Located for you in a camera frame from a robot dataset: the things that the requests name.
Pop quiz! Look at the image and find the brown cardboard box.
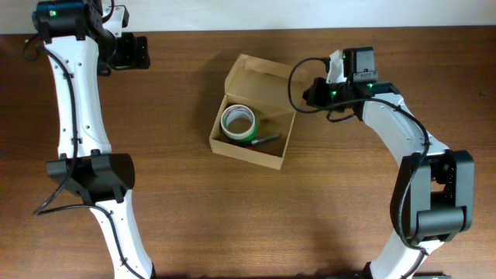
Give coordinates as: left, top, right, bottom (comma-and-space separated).
208, 54, 296, 170

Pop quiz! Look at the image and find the black marker pen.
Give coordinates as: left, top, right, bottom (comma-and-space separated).
250, 134, 281, 146

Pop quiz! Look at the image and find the green tape roll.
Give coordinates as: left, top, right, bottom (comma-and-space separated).
221, 106, 258, 142

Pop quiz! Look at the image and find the cream masking tape roll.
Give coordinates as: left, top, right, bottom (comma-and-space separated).
220, 105, 258, 142

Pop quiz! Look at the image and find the orange utility knife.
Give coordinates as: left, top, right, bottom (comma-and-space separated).
243, 146, 279, 157

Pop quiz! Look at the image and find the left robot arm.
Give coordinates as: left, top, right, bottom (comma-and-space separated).
32, 1, 157, 278

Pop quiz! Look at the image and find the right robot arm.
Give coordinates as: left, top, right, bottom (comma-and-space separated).
302, 46, 475, 278

